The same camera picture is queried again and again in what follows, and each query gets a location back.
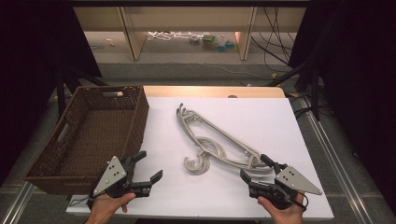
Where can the person's right hand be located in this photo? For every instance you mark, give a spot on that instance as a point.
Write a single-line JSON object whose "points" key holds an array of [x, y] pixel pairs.
{"points": [[285, 214]]}

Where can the light wooden shelf unit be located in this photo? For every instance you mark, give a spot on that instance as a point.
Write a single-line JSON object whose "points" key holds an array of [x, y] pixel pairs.
{"points": [[186, 18]]}

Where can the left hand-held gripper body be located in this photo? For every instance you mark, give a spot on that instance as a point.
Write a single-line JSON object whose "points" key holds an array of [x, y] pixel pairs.
{"points": [[110, 175]]}

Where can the white table sheet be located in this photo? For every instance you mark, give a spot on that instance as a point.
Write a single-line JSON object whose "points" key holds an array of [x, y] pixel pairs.
{"points": [[274, 124]]}

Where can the brown wicker basket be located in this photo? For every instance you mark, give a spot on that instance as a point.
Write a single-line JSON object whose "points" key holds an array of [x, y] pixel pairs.
{"points": [[93, 137]]}

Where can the black metal stand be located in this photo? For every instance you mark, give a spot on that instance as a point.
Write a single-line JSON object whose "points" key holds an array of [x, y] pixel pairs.
{"points": [[313, 90], [67, 90]]}

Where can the dark curtain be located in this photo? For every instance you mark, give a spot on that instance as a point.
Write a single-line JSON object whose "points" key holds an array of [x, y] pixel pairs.
{"points": [[34, 62], [361, 77]]}

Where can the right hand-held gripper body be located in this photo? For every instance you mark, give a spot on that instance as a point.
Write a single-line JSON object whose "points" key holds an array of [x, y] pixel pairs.
{"points": [[289, 182]]}

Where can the metal floor rail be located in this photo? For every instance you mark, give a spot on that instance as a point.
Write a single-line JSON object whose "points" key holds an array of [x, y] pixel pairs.
{"points": [[15, 203], [336, 155]]}

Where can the colourful plastic toys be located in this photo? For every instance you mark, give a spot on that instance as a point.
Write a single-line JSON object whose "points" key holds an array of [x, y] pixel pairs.
{"points": [[214, 42]]}

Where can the person's left hand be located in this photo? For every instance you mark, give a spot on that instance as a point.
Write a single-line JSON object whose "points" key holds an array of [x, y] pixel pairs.
{"points": [[106, 207]]}

